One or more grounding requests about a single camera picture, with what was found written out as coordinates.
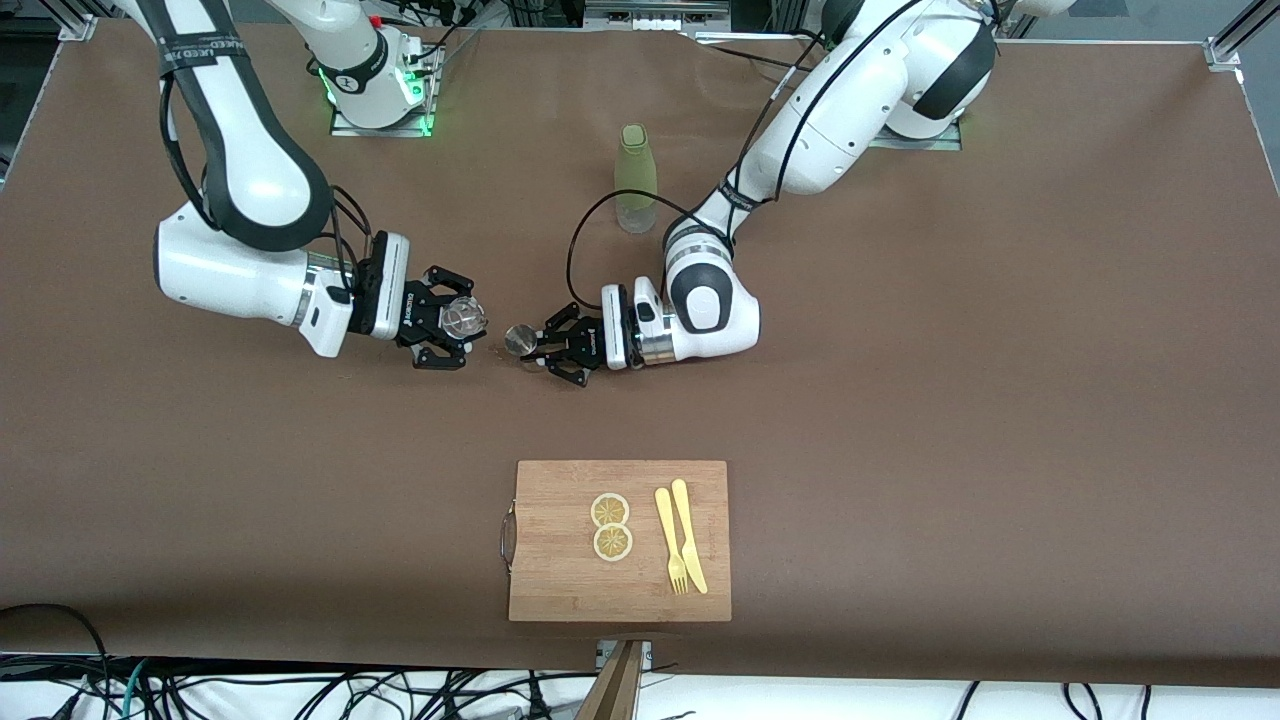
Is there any clear glass shaker cup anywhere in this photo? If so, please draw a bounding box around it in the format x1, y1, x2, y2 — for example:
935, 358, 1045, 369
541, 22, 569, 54
440, 296, 492, 343

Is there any green sleeved glass bottle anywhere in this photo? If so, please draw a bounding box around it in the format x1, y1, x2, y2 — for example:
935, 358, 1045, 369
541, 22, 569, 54
613, 124, 659, 235

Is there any yellow plastic fork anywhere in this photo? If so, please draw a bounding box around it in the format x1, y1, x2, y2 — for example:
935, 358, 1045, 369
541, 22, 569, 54
654, 487, 691, 596

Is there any yellow plastic knife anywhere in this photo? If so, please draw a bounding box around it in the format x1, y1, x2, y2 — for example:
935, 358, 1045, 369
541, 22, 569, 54
671, 478, 709, 595

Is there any brown table cover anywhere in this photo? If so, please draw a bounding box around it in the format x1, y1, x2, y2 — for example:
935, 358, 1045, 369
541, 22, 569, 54
0, 18, 1280, 689

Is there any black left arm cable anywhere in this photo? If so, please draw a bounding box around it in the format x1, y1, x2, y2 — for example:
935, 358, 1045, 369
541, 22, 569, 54
566, 0, 936, 313

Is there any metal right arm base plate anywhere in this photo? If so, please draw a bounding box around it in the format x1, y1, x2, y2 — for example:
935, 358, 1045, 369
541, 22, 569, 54
329, 40, 444, 138

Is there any wooden cutting board with handle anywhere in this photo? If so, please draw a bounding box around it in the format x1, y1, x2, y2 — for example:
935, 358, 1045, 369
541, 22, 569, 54
499, 459, 733, 624

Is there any metal table edge bracket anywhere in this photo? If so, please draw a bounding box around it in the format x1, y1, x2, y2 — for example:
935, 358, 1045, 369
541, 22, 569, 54
596, 639, 654, 674

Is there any black base power cable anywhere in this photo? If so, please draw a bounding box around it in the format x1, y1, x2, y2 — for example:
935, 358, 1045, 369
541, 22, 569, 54
690, 28, 831, 81

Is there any wooden post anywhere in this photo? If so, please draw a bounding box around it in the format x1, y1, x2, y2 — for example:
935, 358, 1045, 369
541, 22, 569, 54
576, 640, 644, 720

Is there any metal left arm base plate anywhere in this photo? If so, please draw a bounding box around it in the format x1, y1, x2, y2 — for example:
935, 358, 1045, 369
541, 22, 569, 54
868, 120, 964, 152

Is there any black looped floor cable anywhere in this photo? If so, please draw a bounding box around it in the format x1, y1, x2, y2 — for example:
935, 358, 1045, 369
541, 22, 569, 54
0, 602, 113, 720

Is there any aluminium corner bracket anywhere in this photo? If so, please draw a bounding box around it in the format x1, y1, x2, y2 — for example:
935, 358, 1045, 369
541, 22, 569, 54
55, 0, 101, 43
1205, 0, 1280, 71

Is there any teal floor cable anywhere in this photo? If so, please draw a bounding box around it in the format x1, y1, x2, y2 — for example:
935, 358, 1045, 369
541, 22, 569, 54
95, 658, 153, 720

